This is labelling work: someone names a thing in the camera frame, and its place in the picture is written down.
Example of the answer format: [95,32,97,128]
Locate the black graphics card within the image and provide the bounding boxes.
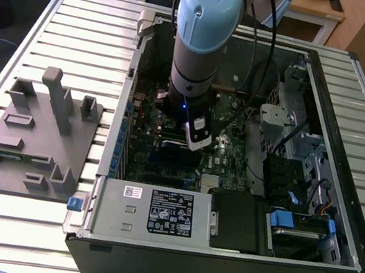
[155,138,205,174]

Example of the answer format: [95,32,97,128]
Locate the green motherboard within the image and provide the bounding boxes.
[112,70,273,204]

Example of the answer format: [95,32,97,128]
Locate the silver chipset heatsink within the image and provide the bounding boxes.
[199,172,223,190]

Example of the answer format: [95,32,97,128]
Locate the white barcode sticker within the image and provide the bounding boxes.
[122,185,144,201]

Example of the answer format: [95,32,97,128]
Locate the silver drive cage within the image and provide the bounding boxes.
[252,61,320,163]

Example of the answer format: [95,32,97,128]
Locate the black power supply label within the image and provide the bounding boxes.
[144,187,200,241]

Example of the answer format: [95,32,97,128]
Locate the silver power supply unit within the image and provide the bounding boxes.
[84,173,226,255]

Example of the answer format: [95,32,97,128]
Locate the black plastic shroud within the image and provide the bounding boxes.
[201,186,287,260]

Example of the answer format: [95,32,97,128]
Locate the grey parts rack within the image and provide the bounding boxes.
[0,58,111,206]

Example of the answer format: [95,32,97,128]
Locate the blue case latch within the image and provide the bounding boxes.
[65,196,84,214]

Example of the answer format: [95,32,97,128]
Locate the hard disk in blue carrier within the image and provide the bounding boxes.
[259,206,339,267]

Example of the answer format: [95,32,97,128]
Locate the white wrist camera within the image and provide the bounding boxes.
[179,110,217,155]

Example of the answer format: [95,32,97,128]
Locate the grey case release handle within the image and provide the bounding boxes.
[134,9,159,40]

